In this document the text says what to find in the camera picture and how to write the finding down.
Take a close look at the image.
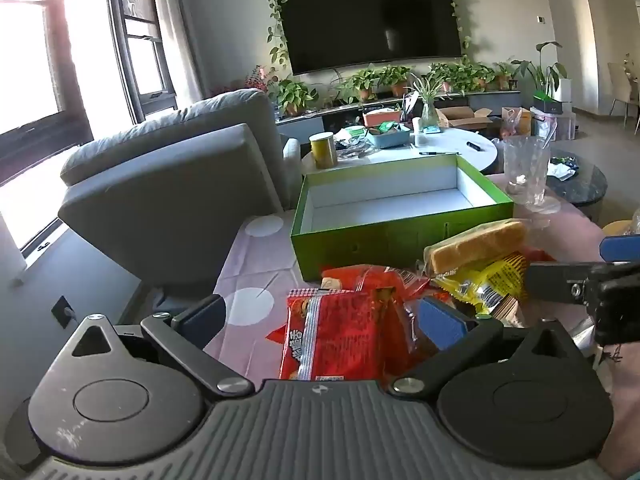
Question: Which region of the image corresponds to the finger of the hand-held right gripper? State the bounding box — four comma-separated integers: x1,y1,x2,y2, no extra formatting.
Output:
599,236,640,263
525,261,601,307

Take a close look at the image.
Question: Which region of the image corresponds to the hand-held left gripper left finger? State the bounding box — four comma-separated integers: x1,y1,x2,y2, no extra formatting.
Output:
65,294,254,397

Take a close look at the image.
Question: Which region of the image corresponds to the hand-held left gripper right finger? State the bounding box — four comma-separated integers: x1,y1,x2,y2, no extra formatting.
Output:
391,296,584,396

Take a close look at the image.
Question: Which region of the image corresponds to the yellow striped snack packet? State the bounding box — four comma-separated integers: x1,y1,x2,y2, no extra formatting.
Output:
434,252,532,317

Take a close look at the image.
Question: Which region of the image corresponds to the sliced bread packet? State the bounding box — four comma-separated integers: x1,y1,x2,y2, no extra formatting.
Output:
423,220,532,279

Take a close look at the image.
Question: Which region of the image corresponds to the red transparent snack packet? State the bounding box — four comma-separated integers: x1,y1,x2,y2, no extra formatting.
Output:
320,264,432,356

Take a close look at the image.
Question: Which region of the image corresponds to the green cardboard box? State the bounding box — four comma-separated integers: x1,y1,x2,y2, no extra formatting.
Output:
290,153,515,284

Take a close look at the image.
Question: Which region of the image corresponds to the red noodle packet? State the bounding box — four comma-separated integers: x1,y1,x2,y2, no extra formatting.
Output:
278,287,403,382

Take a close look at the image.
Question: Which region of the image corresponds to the dark round table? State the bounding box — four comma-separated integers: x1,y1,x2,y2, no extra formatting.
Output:
544,147,609,212

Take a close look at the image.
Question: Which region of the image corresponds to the pink dotted tablecloth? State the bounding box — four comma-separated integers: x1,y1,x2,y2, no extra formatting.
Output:
202,172,640,480

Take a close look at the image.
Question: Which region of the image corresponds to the clear plastic cup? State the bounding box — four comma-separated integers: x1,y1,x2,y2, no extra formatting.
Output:
502,135,562,212

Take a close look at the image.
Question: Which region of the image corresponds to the grey sofa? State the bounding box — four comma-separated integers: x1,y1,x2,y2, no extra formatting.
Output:
57,88,302,282

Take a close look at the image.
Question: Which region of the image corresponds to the clear storage box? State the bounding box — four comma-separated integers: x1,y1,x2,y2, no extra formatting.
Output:
530,109,577,142

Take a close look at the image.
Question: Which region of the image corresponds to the black floor socket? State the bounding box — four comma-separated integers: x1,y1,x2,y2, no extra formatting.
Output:
51,295,77,330

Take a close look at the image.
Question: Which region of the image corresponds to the dining chair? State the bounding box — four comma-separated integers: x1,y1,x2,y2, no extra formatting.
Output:
607,62,640,137

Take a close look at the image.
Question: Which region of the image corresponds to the white round table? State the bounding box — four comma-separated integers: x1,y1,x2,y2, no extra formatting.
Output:
300,126,499,177

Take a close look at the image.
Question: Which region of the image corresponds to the open cardboard box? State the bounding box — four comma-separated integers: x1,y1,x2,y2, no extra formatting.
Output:
434,106,494,132

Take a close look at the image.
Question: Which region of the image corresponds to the tall plant in white pot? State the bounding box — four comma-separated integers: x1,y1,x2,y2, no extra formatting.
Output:
512,41,572,104

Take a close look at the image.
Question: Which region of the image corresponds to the blue tray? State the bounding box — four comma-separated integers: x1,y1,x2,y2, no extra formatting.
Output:
365,124,412,150

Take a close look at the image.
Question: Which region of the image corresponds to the yellow can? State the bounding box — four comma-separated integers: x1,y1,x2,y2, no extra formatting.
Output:
309,132,339,170

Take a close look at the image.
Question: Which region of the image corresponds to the potted green plant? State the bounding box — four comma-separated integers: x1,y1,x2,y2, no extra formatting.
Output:
429,59,497,94
380,65,412,99
271,80,319,117
495,62,517,92
344,67,382,102

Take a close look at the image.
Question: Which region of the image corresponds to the glass vase with plant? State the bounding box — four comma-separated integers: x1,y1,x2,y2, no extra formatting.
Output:
409,72,447,132

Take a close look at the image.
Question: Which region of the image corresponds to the orange box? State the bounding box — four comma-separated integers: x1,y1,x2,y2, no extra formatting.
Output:
362,108,404,129

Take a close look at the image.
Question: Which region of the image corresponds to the red decorative plant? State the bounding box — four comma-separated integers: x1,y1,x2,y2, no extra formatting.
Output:
243,65,276,92

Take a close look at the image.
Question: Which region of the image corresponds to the black framed window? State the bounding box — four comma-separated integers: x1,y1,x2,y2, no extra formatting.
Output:
104,0,179,127

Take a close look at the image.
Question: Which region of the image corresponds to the sheer curtain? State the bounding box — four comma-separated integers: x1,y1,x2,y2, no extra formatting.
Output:
149,0,212,107

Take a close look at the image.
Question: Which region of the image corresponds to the wall television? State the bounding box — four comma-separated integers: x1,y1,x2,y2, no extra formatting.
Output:
273,0,464,76

